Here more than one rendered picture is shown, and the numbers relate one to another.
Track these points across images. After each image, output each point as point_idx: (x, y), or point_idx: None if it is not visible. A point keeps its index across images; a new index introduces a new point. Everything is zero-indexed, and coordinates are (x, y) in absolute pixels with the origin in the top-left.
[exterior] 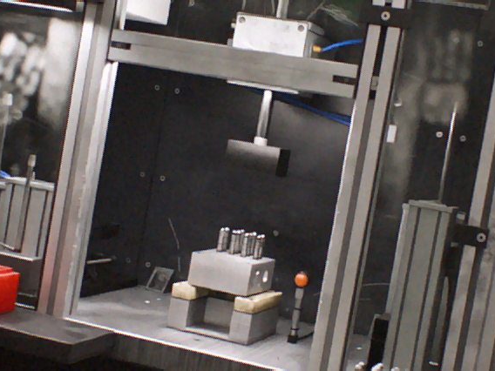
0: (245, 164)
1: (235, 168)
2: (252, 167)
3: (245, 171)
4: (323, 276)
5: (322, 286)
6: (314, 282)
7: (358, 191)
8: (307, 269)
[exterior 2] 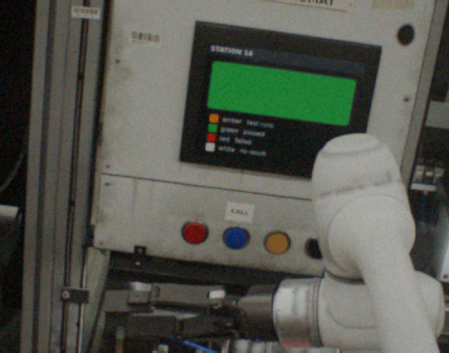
0: (447, 337)
1: (439, 340)
2: None
3: (447, 342)
4: None
5: (448, 351)
6: (442, 349)
7: None
8: (436, 341)
